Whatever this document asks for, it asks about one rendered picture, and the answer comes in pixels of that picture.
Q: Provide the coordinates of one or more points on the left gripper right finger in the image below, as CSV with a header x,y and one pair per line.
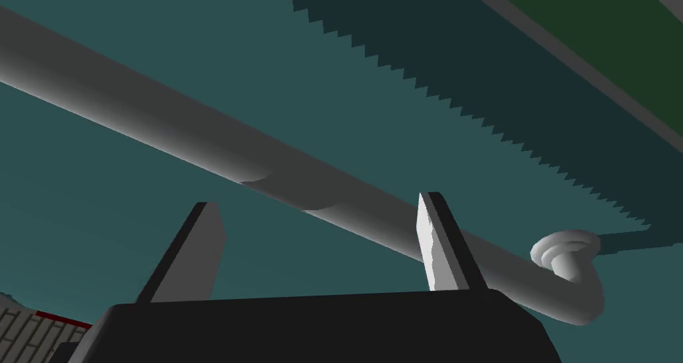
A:
x,y
445,251

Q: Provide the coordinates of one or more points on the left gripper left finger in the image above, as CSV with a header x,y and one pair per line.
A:
x,y
189,267

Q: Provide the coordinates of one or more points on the teal door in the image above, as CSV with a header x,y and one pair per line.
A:
x,y
299,69

